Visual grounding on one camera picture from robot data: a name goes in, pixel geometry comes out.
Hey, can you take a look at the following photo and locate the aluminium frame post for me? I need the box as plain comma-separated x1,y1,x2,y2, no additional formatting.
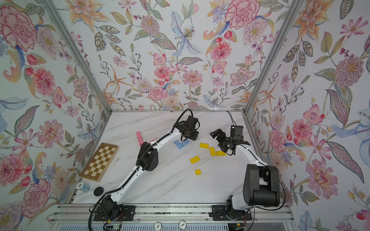
41,0,112,115
243,0,303,115

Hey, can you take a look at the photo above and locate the aluminium frame post right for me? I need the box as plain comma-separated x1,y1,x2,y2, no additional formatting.
243,0,303,115

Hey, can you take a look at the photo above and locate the blue block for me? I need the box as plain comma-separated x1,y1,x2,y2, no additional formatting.
181,140,190,146
173,140,183,149

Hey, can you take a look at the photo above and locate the yellow angled block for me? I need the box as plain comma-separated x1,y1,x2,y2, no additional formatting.
209,147,216,157

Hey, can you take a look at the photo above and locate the wooden chessboard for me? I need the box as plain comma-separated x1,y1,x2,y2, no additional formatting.
80,143,119,182

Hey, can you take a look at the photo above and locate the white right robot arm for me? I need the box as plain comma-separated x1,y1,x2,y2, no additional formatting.
210,125,284,220

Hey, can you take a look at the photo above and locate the aluminium frame post left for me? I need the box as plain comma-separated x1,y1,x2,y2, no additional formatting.
41,0,112,115

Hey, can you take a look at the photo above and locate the black round puck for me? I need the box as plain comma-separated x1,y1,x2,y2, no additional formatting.
93,187,104,196

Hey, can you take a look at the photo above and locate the yellow rectangular block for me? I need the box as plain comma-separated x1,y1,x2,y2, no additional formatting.
199,143,209,149

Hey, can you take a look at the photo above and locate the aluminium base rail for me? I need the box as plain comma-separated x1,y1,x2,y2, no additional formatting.
46,203,294,224

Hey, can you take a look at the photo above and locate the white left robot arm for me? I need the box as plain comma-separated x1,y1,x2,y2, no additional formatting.
93,109,200,220

